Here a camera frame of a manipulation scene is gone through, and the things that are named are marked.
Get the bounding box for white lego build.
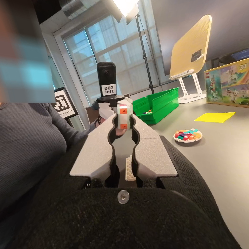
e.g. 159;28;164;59
125;155;136;181

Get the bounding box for mint red orange lego block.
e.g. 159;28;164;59
117;104;131;130

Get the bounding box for person's left forearm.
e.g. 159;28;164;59
78;119;101;137

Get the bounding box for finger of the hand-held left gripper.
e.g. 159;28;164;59
117;98;134;115
98;102;117;119

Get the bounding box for silver air duct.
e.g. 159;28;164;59
58;0;88;20

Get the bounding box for yellow paper sheet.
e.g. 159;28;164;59
194;112;236;123

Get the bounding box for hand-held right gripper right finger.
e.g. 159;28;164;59
131;114;178;181

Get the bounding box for bright studio light panel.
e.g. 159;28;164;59
112;0;141;26

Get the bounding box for green plastic bin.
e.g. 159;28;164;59
133;87;179;124

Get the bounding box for wooden book stand white base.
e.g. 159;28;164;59
169;15;212;104

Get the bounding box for large grid window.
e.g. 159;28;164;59
64;15;166;98

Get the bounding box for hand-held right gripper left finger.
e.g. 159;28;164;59
69;114;120;182

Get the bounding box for dark brown board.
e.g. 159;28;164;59
86;93;130;125

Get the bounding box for framed black white marker sign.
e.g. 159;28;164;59
51;87;79;119

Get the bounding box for colourful lego set box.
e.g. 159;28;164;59
204;58;249;108

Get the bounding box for round white rainbow lego plate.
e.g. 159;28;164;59
173;128;203;144

